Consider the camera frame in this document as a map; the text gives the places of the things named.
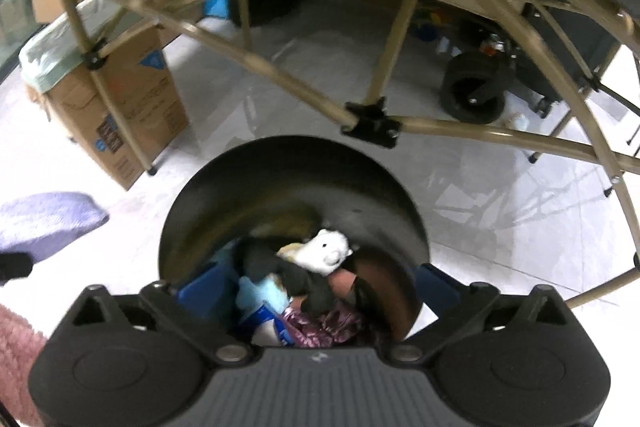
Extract tan folding table frame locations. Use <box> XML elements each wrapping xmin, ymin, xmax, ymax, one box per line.
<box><xmin>25</xmin><ymin>0</ymin><xmax>640</xmax><ymax>310</ymax></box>

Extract salmon foam sponge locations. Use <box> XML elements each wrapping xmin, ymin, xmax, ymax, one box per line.
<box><xmin>330</xmin><ymin>268</ymin><xmax>360</xmax><ymax>305</ymax></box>

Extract yellow white plush cat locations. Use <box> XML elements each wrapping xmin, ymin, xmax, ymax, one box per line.
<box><xmin>277</xmin><ymin>229</ymin><xmax>351</xmax><ymax>278</ymax></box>

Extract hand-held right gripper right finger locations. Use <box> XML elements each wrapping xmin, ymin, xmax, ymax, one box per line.
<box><xmin>387</xmin><ymin>263</ymin><xmax>576</xmax><ymax>366</ymax></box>

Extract blue tissue packet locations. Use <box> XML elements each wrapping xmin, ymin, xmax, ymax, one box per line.
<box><xmin>249</xmin><ymin>304</ymin><xmax>294</xmax><ymax>348</ymax></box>

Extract mauve satin cloth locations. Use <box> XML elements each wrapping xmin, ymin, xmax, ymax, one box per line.
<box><xmin>280</xmin><ymin>299</ymin><xmax>368</xmax><ymax>349</ymax></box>

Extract purple drawstring pouch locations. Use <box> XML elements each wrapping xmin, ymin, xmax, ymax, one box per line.
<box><xmin>0</xmin><ymin>192</ymin><xmax>110</xmax><ymax>264</ymax></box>

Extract black round bin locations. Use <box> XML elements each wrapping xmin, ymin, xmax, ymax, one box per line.
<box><xmin>159</xmin><ymin>136</ymin><xmax>431</xmax><ymax>349</ymax></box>

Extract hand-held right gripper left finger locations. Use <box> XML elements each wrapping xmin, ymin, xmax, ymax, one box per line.
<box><xmin>72</xmin><ymin>257</ymin><xmax>251</xmax><ymax>367</ymax></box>

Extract blue plush toy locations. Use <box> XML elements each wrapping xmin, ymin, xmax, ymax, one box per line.
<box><xmin>236</xmin><ymin>274</ymin><xmax>292</xmax><ymax>324</ymax></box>

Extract cardboard box with plastic liner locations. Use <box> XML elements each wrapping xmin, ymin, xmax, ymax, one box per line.
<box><xmin>20</xmin><ymin>0</ymin><xmax>191</xmax><ymax>191</ymax></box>

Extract black fuzzy cloth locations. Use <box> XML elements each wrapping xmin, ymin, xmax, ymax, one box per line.
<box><xmin>235</xmin><ymin>239</ymin><xmax>337</xmax><ymax>314</ymax></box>

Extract person's left forearm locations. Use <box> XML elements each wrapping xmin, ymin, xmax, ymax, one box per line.
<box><xmin>0</xmin><ymin>304</ymin><xmax>47</xmax><ymax>427</ymax></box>

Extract black wagon wheel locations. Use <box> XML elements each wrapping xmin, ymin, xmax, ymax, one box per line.
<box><xmin>441</xmin><ymin>52</ymin><xmax>516</xmax><ymax>126</ymax></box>

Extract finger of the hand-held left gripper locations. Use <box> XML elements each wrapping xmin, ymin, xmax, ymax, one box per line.
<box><xmin>0</xmin><ymin>252</ymin><xmax>35</xmax><ymax>286</ymax></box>

